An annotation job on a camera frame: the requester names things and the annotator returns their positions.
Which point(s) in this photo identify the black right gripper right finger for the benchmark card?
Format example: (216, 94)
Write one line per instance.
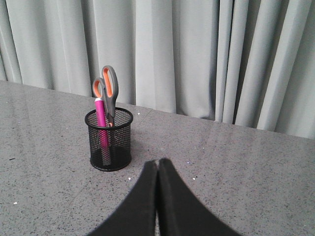
(180, 213)

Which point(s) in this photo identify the grey orange scissors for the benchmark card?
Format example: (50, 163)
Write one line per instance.
(107, 89)

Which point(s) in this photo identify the black mesh pen holder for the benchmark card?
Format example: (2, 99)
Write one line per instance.
(110, 146)

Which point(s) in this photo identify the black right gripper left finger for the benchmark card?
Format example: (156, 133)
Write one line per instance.
(136, 215)

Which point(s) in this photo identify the pink marker pen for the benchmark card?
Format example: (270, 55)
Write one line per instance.
(101, 122)

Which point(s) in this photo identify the grey curtain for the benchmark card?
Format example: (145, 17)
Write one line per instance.
(244, 62)

